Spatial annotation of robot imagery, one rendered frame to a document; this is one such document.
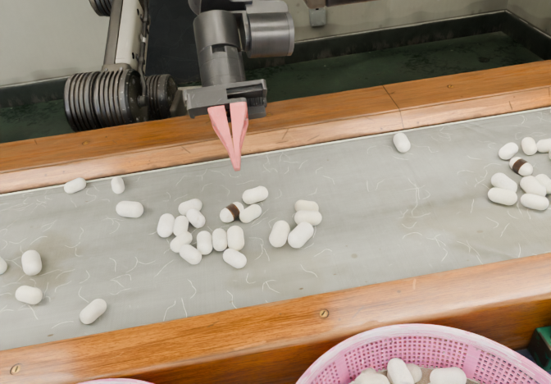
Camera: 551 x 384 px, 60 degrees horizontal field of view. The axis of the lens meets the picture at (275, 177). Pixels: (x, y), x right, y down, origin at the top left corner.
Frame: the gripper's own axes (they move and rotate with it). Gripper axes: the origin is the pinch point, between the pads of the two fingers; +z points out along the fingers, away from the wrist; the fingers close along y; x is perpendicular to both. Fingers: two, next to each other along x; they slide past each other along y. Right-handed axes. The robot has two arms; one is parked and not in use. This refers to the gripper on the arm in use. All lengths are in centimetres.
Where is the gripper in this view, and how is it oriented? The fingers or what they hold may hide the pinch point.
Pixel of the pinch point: (236, 163)
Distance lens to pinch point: 58.8
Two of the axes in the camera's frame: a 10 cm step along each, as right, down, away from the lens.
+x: -0.3, 2.3, 9.7
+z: 1.6, 9.6, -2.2
